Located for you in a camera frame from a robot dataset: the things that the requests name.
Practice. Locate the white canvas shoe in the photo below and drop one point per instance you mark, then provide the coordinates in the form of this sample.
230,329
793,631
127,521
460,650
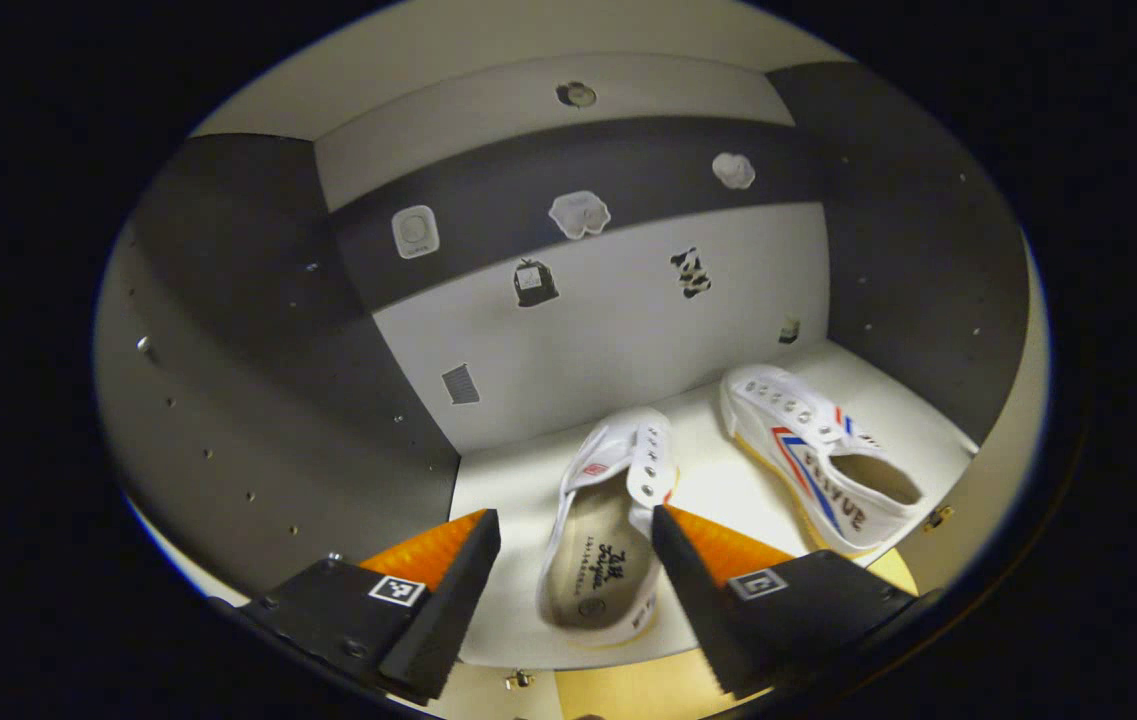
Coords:
598,560
808,440

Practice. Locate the white shoe cabinet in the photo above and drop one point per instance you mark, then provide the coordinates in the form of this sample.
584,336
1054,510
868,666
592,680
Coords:
628,340

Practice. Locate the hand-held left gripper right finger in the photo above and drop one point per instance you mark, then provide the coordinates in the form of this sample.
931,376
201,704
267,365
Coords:
698,610

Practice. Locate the white shoe cabinet door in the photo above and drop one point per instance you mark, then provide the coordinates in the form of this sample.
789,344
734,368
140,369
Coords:
1013,430

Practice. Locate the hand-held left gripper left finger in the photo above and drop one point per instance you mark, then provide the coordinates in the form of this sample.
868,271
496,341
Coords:
453,600

